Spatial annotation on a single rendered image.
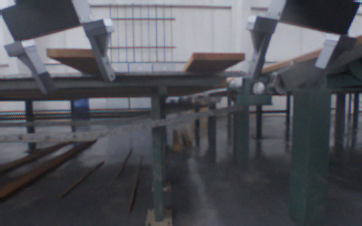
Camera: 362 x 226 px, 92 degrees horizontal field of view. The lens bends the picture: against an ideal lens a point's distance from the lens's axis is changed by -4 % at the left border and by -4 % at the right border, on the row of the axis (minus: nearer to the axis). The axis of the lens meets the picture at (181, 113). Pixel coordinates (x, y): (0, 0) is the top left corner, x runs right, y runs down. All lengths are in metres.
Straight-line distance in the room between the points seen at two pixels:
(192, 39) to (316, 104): 6.58
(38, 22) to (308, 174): 1.18
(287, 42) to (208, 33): 3.21
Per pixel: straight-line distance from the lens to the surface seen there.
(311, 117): 1.11
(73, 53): 0.69
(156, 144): 1.03
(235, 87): 1.00
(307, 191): 1.20
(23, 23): 0.41
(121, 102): 6.58
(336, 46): 0.43
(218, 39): 7.61
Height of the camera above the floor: 0.71
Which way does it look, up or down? 4 degrees down
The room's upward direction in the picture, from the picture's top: 1 degrees counter-clockwise
